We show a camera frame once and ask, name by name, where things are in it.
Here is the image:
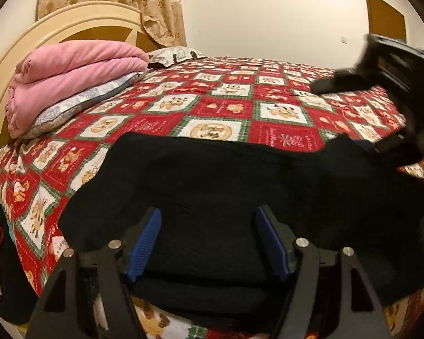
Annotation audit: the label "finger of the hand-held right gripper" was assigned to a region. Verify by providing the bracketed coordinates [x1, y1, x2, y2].
[374, 129, 423, 165]
[311, 64, 373, 95]

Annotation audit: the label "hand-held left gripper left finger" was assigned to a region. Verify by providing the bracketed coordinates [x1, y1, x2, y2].
[25, 207, 163, 339]

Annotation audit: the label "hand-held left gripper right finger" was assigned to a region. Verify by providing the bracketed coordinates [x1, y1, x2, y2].
[254, 205, 393, 339]

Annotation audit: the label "black pants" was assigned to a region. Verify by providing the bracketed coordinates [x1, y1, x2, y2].
[58, 132, 424, 322]

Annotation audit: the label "brown wooden door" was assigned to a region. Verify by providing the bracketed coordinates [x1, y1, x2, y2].
[365, 0, 408, 43]

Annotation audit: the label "red printed patchwork bedspread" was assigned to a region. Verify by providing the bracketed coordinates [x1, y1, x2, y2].
[0, 56, 424, 339]

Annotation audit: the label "dark cloth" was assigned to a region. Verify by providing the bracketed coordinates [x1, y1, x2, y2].
[0, 201, 41, 325]

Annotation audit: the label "grey patterned pillow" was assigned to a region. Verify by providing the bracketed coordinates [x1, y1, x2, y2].
[21, 71, 145, 139]

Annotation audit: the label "white pillow with dark print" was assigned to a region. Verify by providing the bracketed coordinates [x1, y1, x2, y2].
[146, 47, 207, 68]

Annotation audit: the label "folded pink blanket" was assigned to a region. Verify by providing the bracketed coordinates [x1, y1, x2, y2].
[7, 40, 150, 138]

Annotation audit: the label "beige patterned curtain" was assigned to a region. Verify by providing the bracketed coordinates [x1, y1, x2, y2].
[38, 0, 187, 47]

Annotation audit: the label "cream wooden headboard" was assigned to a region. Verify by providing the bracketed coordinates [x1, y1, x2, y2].
[0, 1, 163, 205]

